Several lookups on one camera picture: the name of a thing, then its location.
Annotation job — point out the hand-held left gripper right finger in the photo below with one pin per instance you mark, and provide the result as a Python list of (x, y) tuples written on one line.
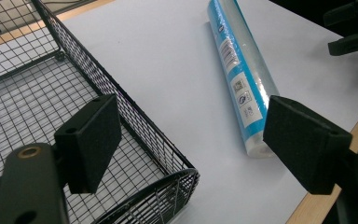
[(304, 146)]

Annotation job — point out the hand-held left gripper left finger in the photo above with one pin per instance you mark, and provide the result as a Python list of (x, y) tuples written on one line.
[(88, 143)]

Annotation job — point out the blue plastic wrap roll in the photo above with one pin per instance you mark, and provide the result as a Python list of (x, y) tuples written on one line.
[(244, 74)]

